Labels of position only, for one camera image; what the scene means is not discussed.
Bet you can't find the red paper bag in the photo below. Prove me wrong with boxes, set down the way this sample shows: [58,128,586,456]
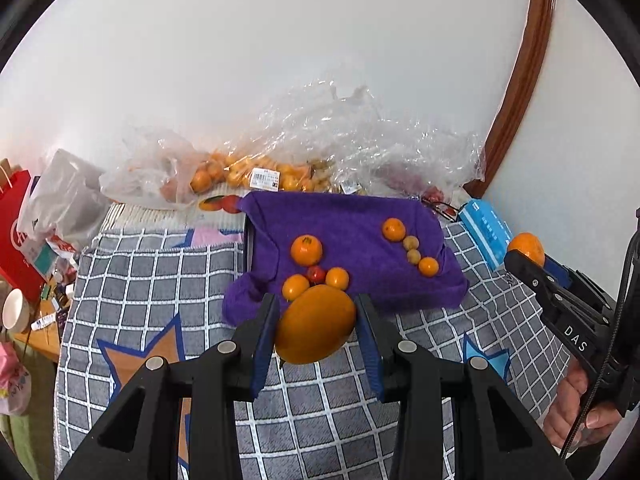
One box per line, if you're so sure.
[0,157,51,303]

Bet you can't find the medium orange mandarin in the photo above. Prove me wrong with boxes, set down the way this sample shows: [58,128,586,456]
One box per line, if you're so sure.
[507,232,545,267]
[282,274,311,302]

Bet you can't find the pink printed bag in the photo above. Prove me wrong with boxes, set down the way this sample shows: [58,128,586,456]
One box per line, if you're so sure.
[0,342,33,417]

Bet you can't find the pile of bagged oranges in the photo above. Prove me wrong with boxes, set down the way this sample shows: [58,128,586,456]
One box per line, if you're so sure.
[160,150,333,196]

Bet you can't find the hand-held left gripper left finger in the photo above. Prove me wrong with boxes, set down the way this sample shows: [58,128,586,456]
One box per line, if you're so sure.
[57,292,282,480]

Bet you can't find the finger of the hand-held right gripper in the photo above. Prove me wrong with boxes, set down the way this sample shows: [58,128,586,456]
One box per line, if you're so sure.
[543,254,577,287]
[502,250,567,320]

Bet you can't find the person's right hand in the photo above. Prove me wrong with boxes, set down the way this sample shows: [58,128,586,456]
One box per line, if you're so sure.
[542,364,622,449]

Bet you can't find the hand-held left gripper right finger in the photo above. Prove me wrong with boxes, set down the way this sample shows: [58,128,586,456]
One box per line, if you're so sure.
[354,294,576,480]

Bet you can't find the purple towel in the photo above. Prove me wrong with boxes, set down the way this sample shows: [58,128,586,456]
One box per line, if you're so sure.
[221,191,470,328]

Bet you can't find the white fruit-print cardboard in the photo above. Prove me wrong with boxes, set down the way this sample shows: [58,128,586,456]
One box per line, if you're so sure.
[102,192,248,233]

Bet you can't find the wooden nightstand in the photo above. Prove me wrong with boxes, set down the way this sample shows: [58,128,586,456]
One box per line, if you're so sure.
[10,280,76,363]

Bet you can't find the black tray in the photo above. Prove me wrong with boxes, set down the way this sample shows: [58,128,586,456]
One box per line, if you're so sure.
[242,214,257,273]

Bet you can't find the large crumpled clear plastic bag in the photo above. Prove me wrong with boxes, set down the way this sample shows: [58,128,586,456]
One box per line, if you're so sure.
[210,67,488,198]

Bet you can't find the large orange mandarin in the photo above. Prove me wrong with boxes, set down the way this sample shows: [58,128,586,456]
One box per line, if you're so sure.
[274,284,357,365]

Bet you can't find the bagged red cherry tomatoes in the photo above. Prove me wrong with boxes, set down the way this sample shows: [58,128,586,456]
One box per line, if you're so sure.
[375,160,448,206]

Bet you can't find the red and white packet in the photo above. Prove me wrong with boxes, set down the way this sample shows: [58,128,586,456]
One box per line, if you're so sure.
[47,235,81,261]

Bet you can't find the black eyeglasses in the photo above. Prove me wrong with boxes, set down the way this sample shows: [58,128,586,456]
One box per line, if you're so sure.
[422,199,463,222]

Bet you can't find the grey checkered star blanket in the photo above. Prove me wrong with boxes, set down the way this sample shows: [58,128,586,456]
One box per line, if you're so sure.
[52,220,571,480]

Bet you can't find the green bedsheet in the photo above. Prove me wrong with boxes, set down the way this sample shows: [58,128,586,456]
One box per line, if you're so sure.
[0,410,58,480]

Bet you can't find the teal packet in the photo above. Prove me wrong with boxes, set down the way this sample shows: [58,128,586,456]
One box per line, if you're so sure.
[27,245,58,281]

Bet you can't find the pink star sheet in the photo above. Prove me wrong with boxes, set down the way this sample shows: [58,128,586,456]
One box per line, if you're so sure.
[172,227,246,248]

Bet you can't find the black cable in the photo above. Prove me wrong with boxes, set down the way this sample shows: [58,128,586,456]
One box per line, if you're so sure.
[560,210,640,461]

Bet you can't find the grey plastic bag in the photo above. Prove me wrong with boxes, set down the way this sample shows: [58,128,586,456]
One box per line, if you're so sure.
[17,149,113,256]

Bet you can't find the blue tissue box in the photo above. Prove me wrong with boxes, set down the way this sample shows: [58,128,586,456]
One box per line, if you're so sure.
[457,199,516,271]

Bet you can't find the brown wooden door frame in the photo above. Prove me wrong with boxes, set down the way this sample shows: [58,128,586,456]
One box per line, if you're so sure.
[462,0,557,200]

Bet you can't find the large mandarin with stem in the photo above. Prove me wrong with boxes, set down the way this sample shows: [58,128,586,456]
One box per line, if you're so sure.
[290,234,324,267]

